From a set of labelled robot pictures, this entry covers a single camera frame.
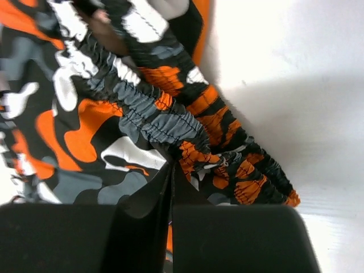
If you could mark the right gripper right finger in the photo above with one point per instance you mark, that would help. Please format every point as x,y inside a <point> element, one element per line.
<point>247,238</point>

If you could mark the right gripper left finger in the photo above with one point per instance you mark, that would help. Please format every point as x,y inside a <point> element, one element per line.
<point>128,237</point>

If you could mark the orange camouflage shorts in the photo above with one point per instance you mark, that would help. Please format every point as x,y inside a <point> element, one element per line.
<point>97,97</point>

